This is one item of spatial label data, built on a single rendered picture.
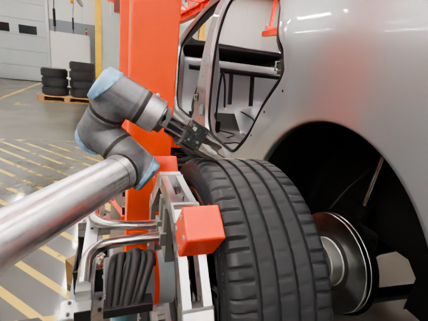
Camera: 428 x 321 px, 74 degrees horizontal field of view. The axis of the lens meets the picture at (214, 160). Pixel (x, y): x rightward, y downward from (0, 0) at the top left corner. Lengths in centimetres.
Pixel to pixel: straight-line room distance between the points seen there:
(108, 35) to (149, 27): 1248
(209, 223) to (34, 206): 29
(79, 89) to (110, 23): 521
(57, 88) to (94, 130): 834
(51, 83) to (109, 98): 835
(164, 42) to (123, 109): 42
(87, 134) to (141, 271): 36
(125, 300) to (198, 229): 19
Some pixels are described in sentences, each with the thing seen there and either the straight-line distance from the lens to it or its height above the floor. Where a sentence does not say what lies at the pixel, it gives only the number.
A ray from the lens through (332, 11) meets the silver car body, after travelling 97.
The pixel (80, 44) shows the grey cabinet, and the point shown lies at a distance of 1160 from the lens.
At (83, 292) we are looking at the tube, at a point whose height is 100.
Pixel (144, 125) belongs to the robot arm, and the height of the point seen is 127.
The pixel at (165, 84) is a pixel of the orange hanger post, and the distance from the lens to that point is 107.
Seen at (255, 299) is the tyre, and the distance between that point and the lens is 60.
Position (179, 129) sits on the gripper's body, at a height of 126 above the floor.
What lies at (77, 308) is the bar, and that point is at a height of 98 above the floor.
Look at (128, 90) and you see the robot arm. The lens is 70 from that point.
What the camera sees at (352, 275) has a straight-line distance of 101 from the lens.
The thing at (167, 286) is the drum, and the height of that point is 87.
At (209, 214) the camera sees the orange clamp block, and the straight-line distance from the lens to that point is 55.
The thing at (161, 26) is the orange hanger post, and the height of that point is 153.
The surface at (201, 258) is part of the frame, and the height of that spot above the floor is 104.
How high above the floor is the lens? 142
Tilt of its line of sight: 18 degrees down
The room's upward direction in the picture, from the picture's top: 7 degrees clockwise
